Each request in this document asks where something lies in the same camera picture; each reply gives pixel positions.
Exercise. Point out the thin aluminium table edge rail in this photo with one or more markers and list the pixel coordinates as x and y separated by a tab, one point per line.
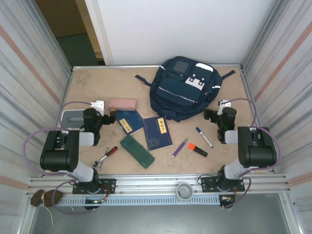
109	66

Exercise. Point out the blue white marker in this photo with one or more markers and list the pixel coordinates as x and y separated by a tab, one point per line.
204	137

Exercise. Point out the large blue book dragon print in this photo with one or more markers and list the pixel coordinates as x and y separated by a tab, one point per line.
157	136

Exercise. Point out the grey round cup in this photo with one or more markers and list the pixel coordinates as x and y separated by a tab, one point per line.
184	192

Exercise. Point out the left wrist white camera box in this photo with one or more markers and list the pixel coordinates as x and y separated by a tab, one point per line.
100	105

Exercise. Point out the navy blue backpack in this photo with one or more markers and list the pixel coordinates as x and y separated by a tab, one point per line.
180	97

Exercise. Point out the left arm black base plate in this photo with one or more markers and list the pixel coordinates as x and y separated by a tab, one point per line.
109	185

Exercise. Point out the small blue book yellow label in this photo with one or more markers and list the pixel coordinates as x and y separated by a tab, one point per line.
130	122

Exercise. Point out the brown cloth bundle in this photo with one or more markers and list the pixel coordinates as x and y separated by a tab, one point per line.
48	198

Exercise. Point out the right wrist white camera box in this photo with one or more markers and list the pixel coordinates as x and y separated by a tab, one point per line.
224	104

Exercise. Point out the orange black highlighter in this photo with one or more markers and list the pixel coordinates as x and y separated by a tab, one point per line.
198	151

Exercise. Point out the purple pen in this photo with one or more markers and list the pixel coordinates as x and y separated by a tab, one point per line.
180	147

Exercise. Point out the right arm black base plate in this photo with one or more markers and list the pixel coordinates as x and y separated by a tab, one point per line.
207	184

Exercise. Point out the pink pencil case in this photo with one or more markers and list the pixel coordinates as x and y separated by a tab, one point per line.
122	104

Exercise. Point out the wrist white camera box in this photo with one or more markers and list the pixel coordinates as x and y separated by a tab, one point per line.
100	105
224	104

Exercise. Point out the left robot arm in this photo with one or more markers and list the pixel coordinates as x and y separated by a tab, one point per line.
58	151

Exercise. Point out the grey white tissue box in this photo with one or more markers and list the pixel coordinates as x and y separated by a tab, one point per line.
70	114

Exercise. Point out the wide aluminium mounting rail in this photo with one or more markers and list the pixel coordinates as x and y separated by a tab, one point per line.
151	181

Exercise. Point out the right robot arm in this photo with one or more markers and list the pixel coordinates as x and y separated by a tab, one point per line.
258	151

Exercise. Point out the green pencil case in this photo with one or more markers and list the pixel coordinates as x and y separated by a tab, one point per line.
137	152

